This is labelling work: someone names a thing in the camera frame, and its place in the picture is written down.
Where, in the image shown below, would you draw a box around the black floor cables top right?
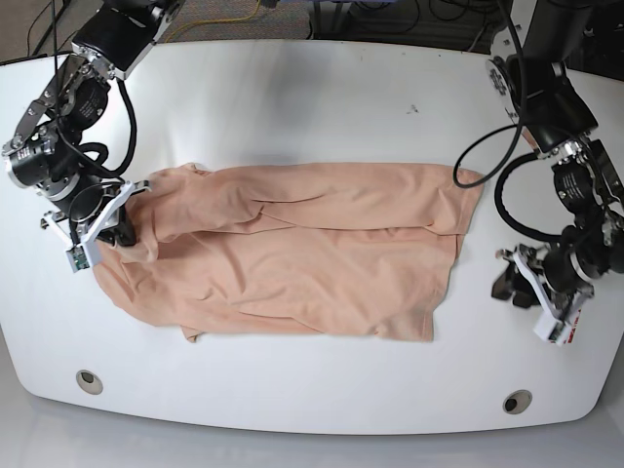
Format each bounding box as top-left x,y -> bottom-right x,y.
309,0 -> 513,53

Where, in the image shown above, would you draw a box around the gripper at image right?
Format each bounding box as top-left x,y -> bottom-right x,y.
490,244 -> 595,322

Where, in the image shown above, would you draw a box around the peach t-shirt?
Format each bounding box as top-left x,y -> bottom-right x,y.
94,163 -> 482,342

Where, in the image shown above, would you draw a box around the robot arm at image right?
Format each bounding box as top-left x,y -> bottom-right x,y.
487,1 -> 623,342

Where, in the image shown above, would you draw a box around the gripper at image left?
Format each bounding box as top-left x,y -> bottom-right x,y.
38,178 -> 151,248

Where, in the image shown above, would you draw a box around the right table grommet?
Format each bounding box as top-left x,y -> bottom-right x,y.
502,389 -> 532,415

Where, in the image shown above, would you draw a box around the wrist camera, image-right gripper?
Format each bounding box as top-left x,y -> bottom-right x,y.
533,312 -> 572,346

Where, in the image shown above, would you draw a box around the table grommet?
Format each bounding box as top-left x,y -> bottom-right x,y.
76,370 -> 103,396
502,389 -> 532,415

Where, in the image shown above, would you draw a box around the yellow cable on floor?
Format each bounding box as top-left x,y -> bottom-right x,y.
165,0 -> 264,44

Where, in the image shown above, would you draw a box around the left table grommet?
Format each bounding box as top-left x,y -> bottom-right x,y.
76,370 -> 103,396

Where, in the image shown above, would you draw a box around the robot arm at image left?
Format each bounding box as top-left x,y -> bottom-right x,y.
2,1 -> 183,247

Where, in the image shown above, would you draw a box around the wrist camera, image-left gripper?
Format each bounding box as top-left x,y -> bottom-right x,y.
65,243 -> 101,273

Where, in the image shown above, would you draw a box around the red tape rectangle marker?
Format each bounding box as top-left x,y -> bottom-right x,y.
554,309 -> 581,346

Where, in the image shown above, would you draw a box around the black floor cables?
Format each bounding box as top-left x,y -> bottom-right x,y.
309,0 -> 513,53
26,0 -> 74,58

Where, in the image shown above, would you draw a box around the black floor cables top left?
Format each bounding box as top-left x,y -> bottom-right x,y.
26,0 -> 74,58

